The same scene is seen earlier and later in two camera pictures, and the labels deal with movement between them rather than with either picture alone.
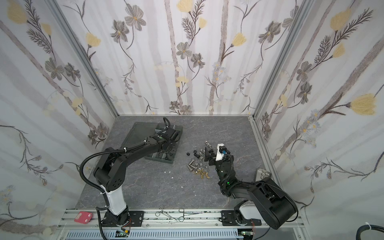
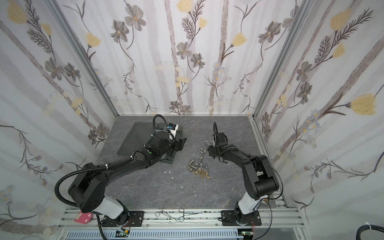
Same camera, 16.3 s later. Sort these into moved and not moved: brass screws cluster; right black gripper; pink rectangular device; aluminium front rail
Moved: right black gripper
Not moved: brass screws cluster; pink rectangular device; aluminium front rail
